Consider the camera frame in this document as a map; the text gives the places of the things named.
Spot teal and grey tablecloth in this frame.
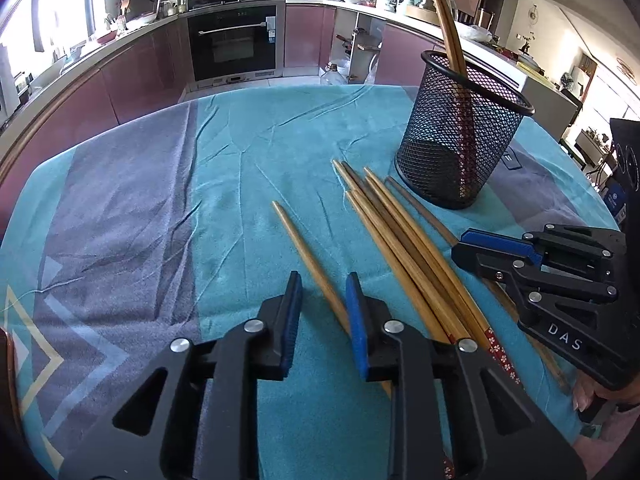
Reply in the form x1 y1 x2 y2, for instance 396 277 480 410
0 84 621 480

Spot purple kitchen island counter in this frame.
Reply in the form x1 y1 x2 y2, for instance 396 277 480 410
374 21 584 144

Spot purple cabinets beside oven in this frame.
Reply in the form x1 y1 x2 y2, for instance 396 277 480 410
284 2 338 79

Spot ring ceiling lamp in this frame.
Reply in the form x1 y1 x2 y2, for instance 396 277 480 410
616 57 639 86

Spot black built-in oven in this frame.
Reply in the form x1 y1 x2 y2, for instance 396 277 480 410
186 4 282 84

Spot person's right hand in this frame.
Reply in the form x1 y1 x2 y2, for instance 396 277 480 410
571 377 640 466

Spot plastic oil bottle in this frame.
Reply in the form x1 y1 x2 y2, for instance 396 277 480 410
320 62 349 86

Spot brown wooden chopstick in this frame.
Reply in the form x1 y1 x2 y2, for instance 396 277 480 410
431 0 476 196
421 0 478 198
271 200 457 480

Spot white plastic bag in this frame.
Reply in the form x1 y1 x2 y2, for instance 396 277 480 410
457 24 494 44

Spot bundle of chopsticks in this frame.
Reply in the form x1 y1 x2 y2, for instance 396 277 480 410
332 159 574 397

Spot round bamboo tray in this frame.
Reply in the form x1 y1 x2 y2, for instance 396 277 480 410
404 4 447 27

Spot purple cabinets under window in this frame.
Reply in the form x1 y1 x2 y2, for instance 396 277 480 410
0 14 195 241

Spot kitchen window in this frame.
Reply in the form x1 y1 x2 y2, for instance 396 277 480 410
0 0 103 68

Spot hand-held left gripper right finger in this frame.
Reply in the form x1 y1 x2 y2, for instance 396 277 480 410
345 271 587 480

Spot black mesh holder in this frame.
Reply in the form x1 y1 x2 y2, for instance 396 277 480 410
394 50 536 210

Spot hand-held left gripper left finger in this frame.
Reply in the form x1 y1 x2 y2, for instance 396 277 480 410
59 270 304 480

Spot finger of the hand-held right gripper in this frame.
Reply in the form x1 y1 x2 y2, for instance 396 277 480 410
451 242 621 311
461 224 627 267

